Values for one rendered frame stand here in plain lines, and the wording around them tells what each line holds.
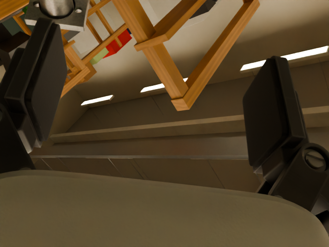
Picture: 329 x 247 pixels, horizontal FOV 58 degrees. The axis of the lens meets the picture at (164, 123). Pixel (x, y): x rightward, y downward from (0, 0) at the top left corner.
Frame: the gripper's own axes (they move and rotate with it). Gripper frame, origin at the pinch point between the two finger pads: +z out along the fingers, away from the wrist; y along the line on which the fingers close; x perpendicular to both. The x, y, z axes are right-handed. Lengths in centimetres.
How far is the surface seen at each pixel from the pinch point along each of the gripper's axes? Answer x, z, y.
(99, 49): -385, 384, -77
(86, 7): -10.3, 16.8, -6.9
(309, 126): -365, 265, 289
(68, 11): -9.9, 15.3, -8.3
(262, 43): -413, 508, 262
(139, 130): -639, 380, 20
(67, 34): -354, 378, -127
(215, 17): -408, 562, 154
